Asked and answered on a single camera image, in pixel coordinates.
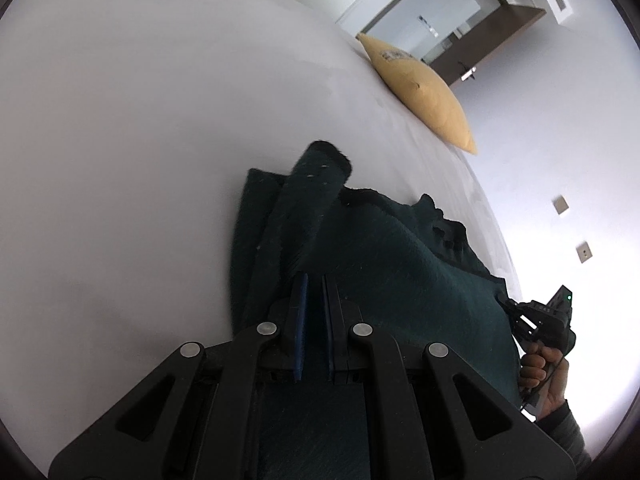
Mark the beige wall socket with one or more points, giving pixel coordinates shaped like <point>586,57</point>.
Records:
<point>561,205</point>
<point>584,252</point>

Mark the person's right hand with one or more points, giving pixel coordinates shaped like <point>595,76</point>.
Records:
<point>545,382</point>

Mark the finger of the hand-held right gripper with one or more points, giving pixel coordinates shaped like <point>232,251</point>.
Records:
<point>517,317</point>

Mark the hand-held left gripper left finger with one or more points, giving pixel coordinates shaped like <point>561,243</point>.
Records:
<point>300,325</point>

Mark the brown door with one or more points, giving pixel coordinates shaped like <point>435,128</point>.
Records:
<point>500,35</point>

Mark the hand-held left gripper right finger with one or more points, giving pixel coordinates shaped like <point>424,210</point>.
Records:
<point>328,325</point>

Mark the person's right forearm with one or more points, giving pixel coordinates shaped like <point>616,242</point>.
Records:
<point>567,435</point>

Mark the dark green towel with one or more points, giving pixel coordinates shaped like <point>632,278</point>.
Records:
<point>400,270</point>

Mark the bed with white sheet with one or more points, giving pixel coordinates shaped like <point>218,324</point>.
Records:
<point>125,135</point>

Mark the yellow pillow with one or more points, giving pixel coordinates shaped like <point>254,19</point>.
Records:
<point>425,95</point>

